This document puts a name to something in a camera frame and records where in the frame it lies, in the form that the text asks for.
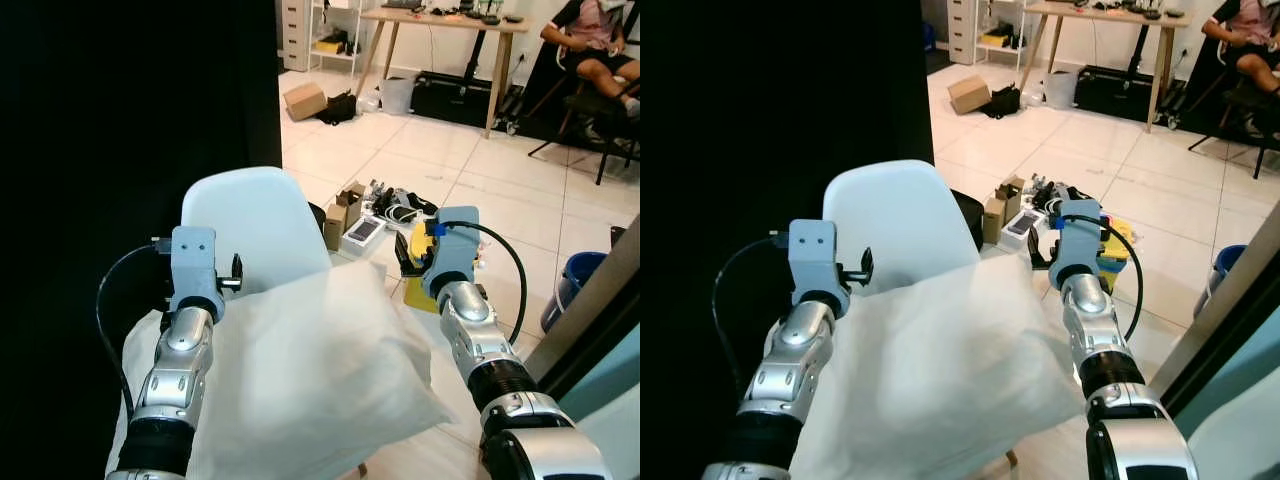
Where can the seated person in shorts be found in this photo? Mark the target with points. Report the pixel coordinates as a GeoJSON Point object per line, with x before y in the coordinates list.
{"type": "Point", "coordinates": [595, 40]}
{"type": "Point", "coordinates": [1250, 35]}

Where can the blue plastic bin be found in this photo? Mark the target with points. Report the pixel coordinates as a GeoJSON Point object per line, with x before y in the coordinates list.
{"type": "Point", "coordinates": [575, 285]}
{"type": "Point", "coordinates": [1222, 275]}

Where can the black fabric bag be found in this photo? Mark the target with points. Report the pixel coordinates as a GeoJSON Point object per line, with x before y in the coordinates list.
{"type": "Point", "coordinates": [1003, 102]}
{"type": "Point", "coordinates": [340, 108]}

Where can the white plastic bucket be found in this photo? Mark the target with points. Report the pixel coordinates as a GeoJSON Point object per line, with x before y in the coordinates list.
{"type": "Point", "coordinates": [1060, 90]}
{"type": "Point", "coordinates": [396, 96]}

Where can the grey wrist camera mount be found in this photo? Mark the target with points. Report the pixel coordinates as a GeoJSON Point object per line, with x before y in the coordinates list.
{"type": "Point", "coordinates": [455, 250]}
{"type": "Point", "coordinates": [193, 265]}
{"type": "Point", "coordinates": [815, 260]}
{"type": "Point", "coordinates": [1080, 240]}

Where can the white drawer cabinet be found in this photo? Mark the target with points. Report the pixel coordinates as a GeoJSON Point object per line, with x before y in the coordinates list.
{"type": "Point", "coordinates": [295, 35]}
{"type": "Point", "coordinates": [960, 30]}

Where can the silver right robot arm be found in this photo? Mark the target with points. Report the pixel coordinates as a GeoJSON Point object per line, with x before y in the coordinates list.
{"type": "Point", "coordinates": [495, 375]}
{"type": "Point", "coordinates": [1105, 370]}

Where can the closed brown cardboard box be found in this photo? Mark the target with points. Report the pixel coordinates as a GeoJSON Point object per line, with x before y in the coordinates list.
{"type": "Point", "coordinates": [305, 101]}
{"type": "Point", "coordinates": [969, 95]}

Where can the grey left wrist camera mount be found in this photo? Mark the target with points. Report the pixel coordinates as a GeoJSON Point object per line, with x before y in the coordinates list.
{"type": "Point", "coordinates": [193, 265]}
{"type": "Point", "coordinates": [815, 260]}

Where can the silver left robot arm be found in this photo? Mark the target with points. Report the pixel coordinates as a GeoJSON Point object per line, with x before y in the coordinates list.
{"type": "Point", "coordinates": [790, 365]}
{"type": "Point", "coordinates": [178, 365]}

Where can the plain white pillow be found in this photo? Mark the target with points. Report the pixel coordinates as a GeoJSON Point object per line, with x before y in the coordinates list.
{"type": "Point", "coordinates": [930, 380]}
{"type": "Point", "coordinates": [320, 380]}

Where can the small brown cardboard carton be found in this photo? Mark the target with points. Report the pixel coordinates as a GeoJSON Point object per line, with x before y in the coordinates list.
{"type": "Point", "coordinates": [1000, 210]}
{"type": "Point", "coordinates": [340, 215]}

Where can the white plastic shell chair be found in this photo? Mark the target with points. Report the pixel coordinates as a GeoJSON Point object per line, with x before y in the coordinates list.
{"type": "Point", "coordinates": [255, 215]}
{"type": "Point", "coordinates": [900, 210]}

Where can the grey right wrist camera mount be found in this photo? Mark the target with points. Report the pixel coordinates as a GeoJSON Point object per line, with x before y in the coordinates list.
{"type": "Point", "coordinates": [1080, 240]}
{"type": "Point", "coordinates": [455, 250]}

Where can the long black equipment case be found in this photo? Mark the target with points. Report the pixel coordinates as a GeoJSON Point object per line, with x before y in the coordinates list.
{"type": "Point", "coordinates": [450, 98]}
{"type": "Point", "coordinates": [1112, 92]}

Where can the black folding chair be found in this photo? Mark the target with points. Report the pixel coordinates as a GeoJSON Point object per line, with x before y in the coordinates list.
{"type": "Point", "coordinates": [600, 110]}
{"type": "Point", "coordinates": [1250, 105]}

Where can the beige edged table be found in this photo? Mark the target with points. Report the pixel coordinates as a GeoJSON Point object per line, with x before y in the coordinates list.
{"type": "Point", "coordinates": [590, 300]}
{"type": "Point", "coordinates": [1230, 290]}

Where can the black curtain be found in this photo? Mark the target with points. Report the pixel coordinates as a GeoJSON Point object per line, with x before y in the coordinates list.
{"type": "Point", "coordinates": [760, 110]}
{"type": "Point", "coordinates": [120, 110]}

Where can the flat white device box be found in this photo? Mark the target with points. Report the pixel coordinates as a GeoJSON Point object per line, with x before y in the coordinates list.
{"type": "Point", "coordinates": [362, 233]}
{"type": "Point", "coordinates": [1022, 225]}

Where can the wooden desk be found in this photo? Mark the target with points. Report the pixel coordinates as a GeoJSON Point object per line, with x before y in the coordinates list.
{"type": "Point", "coordinates": [445, 19]}
{"type": "Point", "coordinates": [1100, 14]}

